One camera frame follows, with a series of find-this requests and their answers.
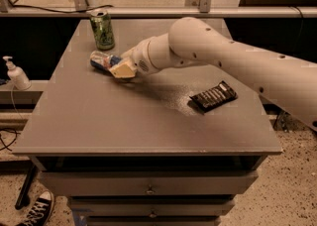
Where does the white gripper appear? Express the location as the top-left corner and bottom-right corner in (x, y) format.
(110, 38), (159, 78)

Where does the red bull can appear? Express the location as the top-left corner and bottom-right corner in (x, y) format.
(90, 51), (122, 72)

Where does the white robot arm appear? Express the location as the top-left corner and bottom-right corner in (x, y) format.
(110, 17), (317, 129)

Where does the green soda can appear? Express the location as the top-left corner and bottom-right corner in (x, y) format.
(90, 8), (115, 51)

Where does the grey drawer cabinet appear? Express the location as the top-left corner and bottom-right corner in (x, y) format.
(15, 21), (281, 226)

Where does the black snack packet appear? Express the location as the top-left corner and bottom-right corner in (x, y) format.
(190, 81), (238, 112)

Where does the white pump bottle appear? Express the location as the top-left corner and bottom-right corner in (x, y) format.
(3, 56), (32, 90)

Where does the black canvas sneaker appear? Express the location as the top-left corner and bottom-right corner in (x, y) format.
(16, 190), (54, 226)

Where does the black table leg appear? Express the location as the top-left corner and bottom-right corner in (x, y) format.
(15, 165), (37, 210)

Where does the black cable on floor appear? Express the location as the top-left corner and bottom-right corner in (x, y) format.
(0, 127), (19, 153)

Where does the black cable on ledge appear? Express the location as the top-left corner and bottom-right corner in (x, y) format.
(0, 0), (115, 15)

